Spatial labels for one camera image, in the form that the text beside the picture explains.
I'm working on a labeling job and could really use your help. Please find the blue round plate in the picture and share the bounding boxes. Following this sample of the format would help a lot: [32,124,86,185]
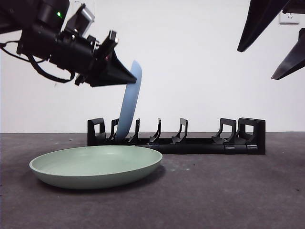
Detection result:
[116,60,144,142]

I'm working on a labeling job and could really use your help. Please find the green round plate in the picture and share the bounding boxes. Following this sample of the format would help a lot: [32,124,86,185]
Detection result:
[29,146,163,190]

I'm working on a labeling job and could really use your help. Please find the black plastic plate rack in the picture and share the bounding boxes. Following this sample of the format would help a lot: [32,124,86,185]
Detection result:
[87,117,266,156]

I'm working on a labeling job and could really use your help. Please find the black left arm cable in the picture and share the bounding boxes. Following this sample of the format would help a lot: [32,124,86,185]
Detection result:
[0,40,76,84]

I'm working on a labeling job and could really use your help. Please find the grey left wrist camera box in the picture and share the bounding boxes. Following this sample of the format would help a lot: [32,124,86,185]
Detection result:
[63,4,95,37]

